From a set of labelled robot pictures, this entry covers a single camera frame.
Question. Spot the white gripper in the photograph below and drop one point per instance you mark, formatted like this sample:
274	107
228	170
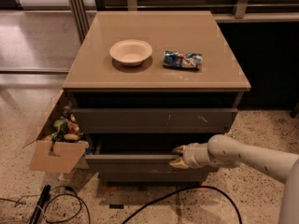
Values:
190	156

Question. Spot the colourful toys in box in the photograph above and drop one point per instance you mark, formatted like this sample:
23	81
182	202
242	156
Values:
65	127

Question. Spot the metal window frame post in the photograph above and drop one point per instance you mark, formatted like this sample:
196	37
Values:
80	17

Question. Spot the grey drawer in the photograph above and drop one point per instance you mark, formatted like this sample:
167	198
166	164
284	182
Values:
148	153
155	120
152	177

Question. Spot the open cardboard box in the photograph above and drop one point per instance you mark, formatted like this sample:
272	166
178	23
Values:
58	157

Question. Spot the blue crumpled snack bag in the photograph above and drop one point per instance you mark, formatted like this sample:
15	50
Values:
177	59

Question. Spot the grey drawer cabinet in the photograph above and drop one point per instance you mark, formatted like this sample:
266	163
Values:
96	80

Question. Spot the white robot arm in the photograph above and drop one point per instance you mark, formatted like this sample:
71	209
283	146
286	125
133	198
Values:
224	152

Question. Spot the black cylindrical tool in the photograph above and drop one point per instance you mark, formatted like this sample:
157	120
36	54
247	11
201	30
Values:
43	198

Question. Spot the small black floor tape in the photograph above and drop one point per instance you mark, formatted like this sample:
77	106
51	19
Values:
116	206

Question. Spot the white paper bowl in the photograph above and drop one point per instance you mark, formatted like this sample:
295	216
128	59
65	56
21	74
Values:
131	52

